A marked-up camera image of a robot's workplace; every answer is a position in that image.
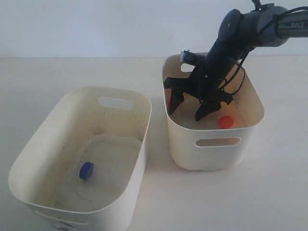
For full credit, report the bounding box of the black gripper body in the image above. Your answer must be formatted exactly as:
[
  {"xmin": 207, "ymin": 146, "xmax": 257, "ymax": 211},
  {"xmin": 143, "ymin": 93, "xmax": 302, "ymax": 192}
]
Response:
[{"xmin": 164, "ymin": 42, "xmax": 233, "ymax": 105}]

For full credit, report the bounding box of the cream plastic bin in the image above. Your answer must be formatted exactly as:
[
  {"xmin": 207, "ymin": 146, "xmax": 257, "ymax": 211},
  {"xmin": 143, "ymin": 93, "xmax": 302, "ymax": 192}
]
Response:
[
  {"xmin": 8, "ymin": 86, "xmax": 152, "ymax": 231},
  {"xmin": 161, "ymin": 54, "xmax": 265, "ymax": 171}
]

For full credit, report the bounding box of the blue-capped tube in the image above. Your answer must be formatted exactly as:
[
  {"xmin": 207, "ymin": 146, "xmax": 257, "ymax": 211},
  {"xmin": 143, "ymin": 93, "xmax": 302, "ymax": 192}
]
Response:
[{"xmin": 79, "ymin": 161, "xmax": 126, "ymax": 191}]

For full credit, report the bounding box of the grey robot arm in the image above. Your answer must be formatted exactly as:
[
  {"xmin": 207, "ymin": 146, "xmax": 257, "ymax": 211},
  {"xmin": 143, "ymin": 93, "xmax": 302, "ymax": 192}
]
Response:
[{"xmin": 163, "ymin": 0, "xmax": 308, "ymax": 121}]

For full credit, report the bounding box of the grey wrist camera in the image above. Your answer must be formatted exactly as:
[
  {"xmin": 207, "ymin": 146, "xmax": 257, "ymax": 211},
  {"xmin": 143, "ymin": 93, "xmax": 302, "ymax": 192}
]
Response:
[{"xmin": 180, "ymin": 50, "xmax": 205, "ymax": 66}]

